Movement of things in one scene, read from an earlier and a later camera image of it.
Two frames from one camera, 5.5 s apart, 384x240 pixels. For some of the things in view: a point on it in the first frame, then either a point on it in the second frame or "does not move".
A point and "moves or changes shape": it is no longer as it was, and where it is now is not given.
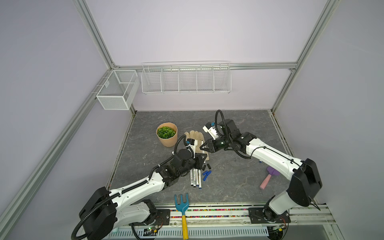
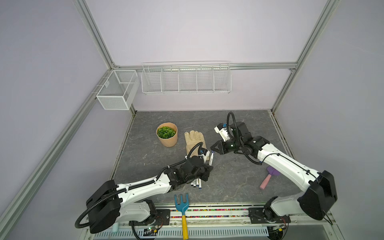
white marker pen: (193, 147) moves or changes shape
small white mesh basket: (118, 90) does not move
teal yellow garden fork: (182, 207) does not move
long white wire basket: (186, 77) does not move
